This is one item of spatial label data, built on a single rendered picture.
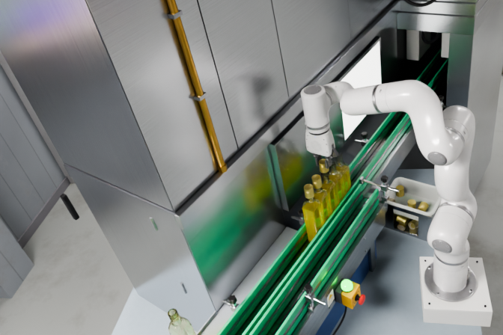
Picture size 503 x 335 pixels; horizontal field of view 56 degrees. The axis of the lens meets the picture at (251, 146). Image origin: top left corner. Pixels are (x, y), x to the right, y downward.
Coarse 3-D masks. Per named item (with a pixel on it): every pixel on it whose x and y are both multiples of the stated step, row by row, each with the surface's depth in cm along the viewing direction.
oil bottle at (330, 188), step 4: (324, 184) 183; (328, 184) 183; (332, 184) 184; (324, 188) 183; (328, 188) 182; (332, 188) 184; (328, 192) 183; (332, 192) 185; (336, 192) 188; (332, 196) 186; (336, 196) 188; (332, 200) 187; (336, 200) 190; (332, 204) 188; (336, 204) 190; (332, 208) 188
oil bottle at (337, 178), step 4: (340, 172) 188; (332, 176) 186; (336, 176) 186; (340, 176) 187; (332, 180) 186; (336, 180) 186; (340, 180) 188; (336, 184) 186; (340, 184) 189; (336, 188) 188; (340, 188) 190; (340, 192) 191; (340, 196) 191; (344, 196) 195; (340, 200) 192
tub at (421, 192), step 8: (392, 184) 211; (400, 184) 215; (408, 184) 212; (416, 184) 209; (424, 184) 207; (392, 192) 211; (408, 192) 215; (416, 192) 212; (424, 192) 209; (432, 192) 206; (400, 200) 212; (416, 200) 210; (424, 200) 209; (432, 200) 208; (440, 200) 198; (408, 208) 198; (416, 208) 207; (432, 208) 205
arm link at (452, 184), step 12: (456, 108) 139; (444, 120) 137; (456, 120) 136; (468, 120) 137; (468, 132) 136; (468, 144) 142; (468, 156) 143; (444, 168) 145; (456, 168) 143; (468, 168) 144; (444, 180) 146; (456, 180) 144; (468, 180) 147; (444, 192) 149; (456, 192) 147; (468, 192) 150; (444, 204) 163; (456, 204) 160; (468, 204) 158
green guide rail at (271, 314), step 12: (360, 192) 199; (348, 204) 191; (336, 216) 186; (348, 216) 194; (336, 228) 188; (324, 240) 180; (312, 252) 174; (312, 264) 177; (300, 276) 172; (288, 288) 166; (276, 300) 161; (288, 300) 168; (276, 312) 163; (264, 324) 158
